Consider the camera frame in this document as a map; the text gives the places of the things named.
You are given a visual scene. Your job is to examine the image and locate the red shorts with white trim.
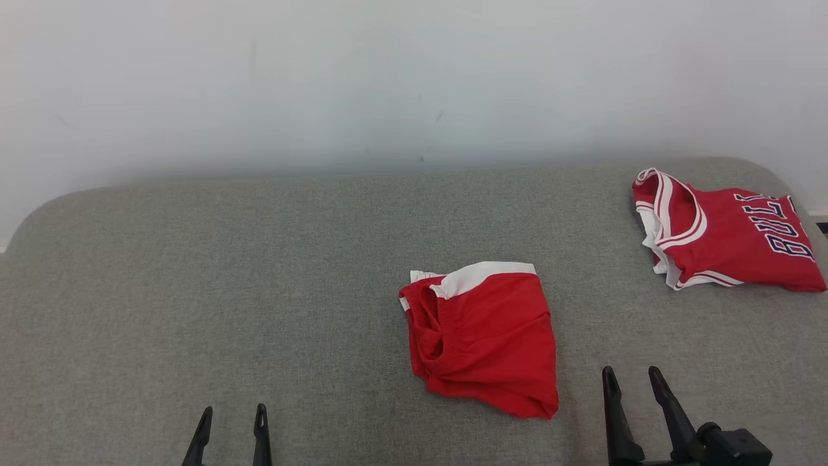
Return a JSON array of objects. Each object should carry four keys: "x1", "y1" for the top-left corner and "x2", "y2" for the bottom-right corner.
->
[{"x1": 398, "y1": 261, "x2": 560, "y2": 420}]

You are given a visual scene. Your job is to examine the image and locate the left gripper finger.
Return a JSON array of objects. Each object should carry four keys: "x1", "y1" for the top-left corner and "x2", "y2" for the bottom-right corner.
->
[
  {"x1": 252, "y1": 403, "x2": 274, "y2": 466},
  {"x1": 180, "y1": 406, "x2": 213, "y2": 466}
]

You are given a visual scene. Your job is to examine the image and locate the grey fabric sofa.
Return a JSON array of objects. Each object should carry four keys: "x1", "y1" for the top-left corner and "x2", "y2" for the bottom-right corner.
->
[{"x1": 0, "y1": 157, "x2": 828, "y2": 466}]

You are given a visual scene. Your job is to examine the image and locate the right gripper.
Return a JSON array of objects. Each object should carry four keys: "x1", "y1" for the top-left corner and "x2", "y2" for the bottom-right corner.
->
[{"x1": 601, "y1": 366, "x2": 774, "y2": 466}]

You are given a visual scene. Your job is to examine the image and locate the red Bulls basketball jersey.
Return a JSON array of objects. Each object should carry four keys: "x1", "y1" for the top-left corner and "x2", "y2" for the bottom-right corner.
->
[{"x1": 632, "y1": 168, "x2": 827, "y2": 293}]

